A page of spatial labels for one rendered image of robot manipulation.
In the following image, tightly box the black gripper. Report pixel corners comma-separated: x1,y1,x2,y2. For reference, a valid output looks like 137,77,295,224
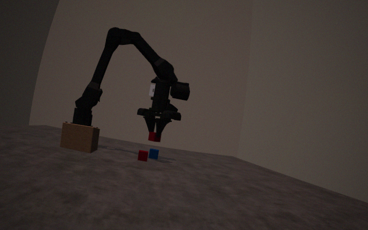
137,94,181,138

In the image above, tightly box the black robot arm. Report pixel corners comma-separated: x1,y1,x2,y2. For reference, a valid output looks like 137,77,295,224
71,27,190,126

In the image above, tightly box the blue cube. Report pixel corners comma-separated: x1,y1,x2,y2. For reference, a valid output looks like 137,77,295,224
149,149,159,159

